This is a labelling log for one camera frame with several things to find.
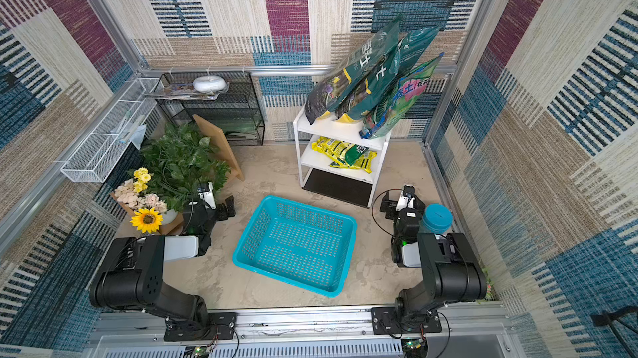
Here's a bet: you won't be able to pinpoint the white metal shelf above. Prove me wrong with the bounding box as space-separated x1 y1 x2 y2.
293 109 390 208

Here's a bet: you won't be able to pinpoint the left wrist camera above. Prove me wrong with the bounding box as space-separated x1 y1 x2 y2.
197 182 216 210

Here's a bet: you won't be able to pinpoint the colourful green blue soil bag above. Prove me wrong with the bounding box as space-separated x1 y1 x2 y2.
359 52 445 140

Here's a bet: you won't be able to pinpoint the green leafy plant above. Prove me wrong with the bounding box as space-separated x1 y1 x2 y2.
141 123 230 212

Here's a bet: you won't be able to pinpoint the black mesh rack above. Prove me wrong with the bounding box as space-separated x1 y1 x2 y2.
155 72 265 145

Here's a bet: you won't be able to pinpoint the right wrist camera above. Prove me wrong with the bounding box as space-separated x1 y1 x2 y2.
395 185 415 212

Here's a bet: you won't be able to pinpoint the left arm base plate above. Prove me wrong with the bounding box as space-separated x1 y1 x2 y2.
164 312 238 342

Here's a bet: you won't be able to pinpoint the yellow sunflower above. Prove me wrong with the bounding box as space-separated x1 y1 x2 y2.
131 208 163 233

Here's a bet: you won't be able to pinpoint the yellow green fertilizer bag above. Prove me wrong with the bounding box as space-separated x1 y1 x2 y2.
311 137 356 161

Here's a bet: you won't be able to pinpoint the pink and yellow flower bouquet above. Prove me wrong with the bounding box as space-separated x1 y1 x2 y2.
112 167 168 215

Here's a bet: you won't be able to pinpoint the dark green fertilizer bag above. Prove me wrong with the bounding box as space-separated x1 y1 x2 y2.
335 26 440 123
304 15 402 125

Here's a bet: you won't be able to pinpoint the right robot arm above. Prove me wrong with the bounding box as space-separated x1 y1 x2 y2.
372 195 488 334

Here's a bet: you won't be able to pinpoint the white round device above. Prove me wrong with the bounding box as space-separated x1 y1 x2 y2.
193 75 227 93

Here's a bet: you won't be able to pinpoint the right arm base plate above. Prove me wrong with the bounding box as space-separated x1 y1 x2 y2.
370 307 442 336

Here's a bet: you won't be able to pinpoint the teal plastic basket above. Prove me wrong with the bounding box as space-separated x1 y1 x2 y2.
233 195 357 298

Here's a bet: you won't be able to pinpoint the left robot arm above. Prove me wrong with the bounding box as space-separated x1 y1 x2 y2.
89 196 237 341

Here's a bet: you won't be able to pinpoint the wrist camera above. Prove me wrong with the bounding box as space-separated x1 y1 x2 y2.
197 182 216 210
395 185 415 212

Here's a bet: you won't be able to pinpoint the magazines on rack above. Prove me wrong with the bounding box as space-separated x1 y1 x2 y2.
141 84 230 101

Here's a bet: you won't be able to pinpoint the wooden plant stand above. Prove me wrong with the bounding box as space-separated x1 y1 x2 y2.
118 116 244 235

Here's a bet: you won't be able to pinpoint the white wire wall basket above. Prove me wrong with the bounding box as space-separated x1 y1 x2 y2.
61 77 159 183

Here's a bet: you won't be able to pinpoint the white flower pot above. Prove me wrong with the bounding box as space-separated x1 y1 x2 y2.
162 210 179 226

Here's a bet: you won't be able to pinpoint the teal round canister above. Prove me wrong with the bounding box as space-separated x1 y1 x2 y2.
420 204 454 234

